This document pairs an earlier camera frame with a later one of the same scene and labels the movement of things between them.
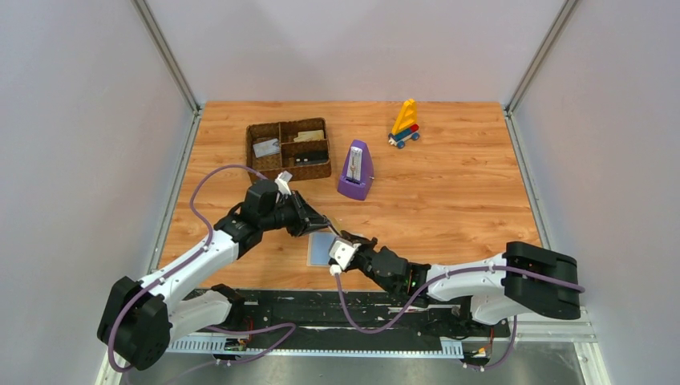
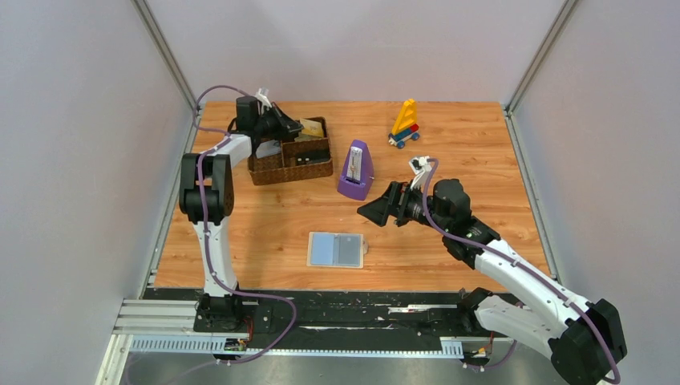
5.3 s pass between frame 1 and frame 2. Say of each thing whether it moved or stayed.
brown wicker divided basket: stayed
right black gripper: moved
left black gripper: moved
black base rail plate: stayed
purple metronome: stayed
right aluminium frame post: stayed
